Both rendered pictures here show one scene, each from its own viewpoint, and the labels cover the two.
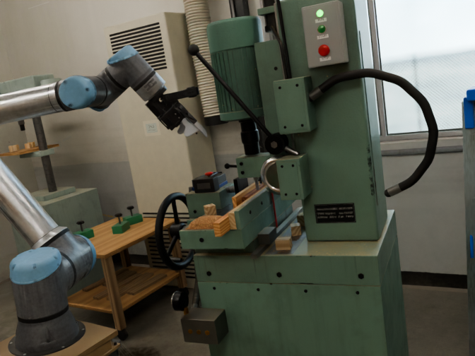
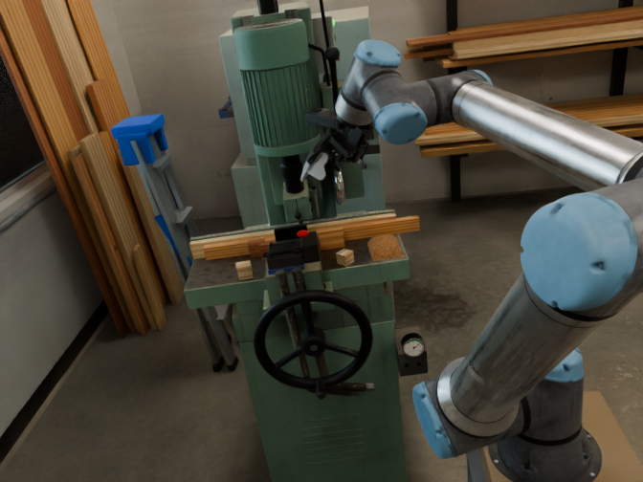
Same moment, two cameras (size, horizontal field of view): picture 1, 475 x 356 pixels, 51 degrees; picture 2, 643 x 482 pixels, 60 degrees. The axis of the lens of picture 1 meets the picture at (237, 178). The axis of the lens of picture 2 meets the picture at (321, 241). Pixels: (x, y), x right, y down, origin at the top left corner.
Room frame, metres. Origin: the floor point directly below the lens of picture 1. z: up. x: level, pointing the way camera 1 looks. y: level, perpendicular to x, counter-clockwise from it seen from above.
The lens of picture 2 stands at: (2.19, 1.28, 1.64)
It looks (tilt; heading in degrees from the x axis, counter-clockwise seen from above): 27 degrees down; 246
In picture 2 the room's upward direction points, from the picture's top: 8 degrees counter-clockwise
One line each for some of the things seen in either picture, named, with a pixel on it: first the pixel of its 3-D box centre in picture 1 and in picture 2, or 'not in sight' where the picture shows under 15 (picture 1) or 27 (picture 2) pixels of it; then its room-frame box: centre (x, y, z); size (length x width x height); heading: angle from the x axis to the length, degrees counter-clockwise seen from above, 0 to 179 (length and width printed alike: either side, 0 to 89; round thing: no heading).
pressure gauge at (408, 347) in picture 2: (182, 304); (412, 346); (1.50, 0.24, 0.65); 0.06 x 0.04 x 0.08; 155
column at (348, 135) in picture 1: (336, 118); (289, 130); (1.53, -0.33, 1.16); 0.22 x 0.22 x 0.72; 65
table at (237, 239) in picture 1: (235, 211); (297, 273); (1.72, 0.02, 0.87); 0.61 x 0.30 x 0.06; 155
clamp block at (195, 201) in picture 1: (212, 200); (295, 275); (1.75, 0.10, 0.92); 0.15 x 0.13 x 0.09; 155
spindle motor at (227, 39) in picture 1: (239, 70); (278, 89); (1.65, -0.06, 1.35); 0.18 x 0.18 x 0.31
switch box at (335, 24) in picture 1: (325, 34); (323, 43); (1.38, -0.29, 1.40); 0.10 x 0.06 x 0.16; 65
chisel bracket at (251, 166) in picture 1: (259, 167); (298, 202); (1.64, -0.08, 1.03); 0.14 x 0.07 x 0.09; 65
